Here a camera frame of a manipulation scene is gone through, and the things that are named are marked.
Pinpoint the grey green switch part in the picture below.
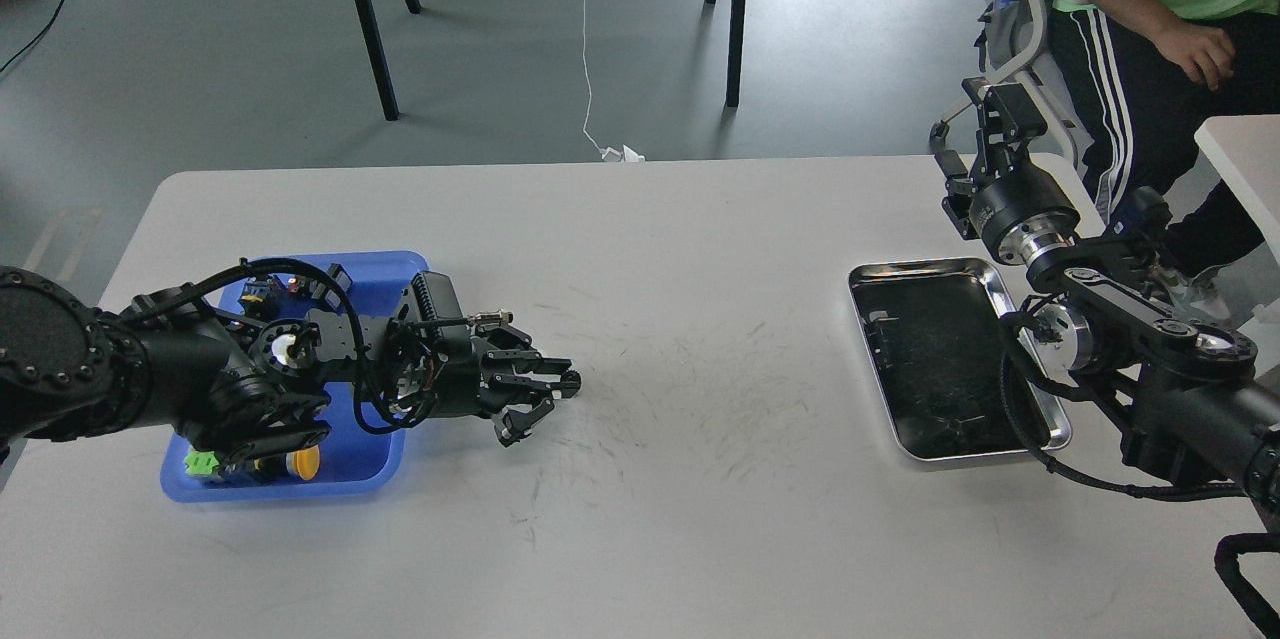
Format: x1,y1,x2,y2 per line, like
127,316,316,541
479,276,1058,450
183,449,225,485

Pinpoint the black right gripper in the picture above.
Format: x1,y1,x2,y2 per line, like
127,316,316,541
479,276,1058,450
928,77,1080,265

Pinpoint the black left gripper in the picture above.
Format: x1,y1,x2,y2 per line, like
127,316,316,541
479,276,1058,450
404,327,573,447

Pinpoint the blue plastic tray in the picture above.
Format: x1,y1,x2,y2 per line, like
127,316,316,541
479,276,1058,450
159,251,428,505

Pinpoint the black rectangular push button switch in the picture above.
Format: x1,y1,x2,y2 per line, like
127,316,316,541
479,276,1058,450
285,264,352,314

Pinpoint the silver metal tray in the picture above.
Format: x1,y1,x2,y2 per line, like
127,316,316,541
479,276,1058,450
847,257,1073,464

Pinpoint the person in green shirt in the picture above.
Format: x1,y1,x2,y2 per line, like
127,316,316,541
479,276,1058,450
1041,0,1280,310

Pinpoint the white office chair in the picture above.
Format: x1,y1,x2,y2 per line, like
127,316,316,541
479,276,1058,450
980,0,1089,175

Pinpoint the black blue yellow switch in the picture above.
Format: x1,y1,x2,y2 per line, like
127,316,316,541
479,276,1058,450
238,274,287,321

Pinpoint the grey backpack with bottle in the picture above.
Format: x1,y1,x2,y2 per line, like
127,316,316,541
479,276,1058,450
974,0,1032,73

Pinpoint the white side table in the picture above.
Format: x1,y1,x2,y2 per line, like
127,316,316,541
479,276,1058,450
1196,114,1279,259

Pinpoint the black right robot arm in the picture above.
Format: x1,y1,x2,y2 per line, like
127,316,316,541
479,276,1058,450
931,77,1277,638

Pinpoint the white cable on floor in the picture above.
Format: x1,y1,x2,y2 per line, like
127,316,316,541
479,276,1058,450
547,0,646,163

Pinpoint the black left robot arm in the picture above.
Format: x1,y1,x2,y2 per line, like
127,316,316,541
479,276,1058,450
1,257,582,469

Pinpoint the yellow mushroom push button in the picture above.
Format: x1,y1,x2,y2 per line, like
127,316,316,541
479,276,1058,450
250,446,321,483

